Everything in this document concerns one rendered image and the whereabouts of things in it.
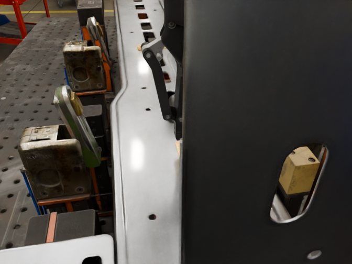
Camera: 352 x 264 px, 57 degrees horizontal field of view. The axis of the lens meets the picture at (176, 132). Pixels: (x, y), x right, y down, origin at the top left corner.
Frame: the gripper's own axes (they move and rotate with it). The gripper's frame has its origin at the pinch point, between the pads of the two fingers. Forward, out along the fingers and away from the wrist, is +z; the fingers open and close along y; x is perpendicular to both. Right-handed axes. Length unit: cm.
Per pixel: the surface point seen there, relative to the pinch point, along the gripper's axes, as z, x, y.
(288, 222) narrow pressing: -14.5, 25.8, 1.6
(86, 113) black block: 7.0, -19.6, 16.5
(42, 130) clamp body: 1.6, -7.5, 21.6
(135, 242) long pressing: 6.0, 11.4, 9.5
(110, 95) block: 36, -75, 14
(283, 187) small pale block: 4.4, 7.6, -10.8
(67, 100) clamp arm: -4.7, -4.8, 16.5
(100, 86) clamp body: 11.8, -39.0, 14.6
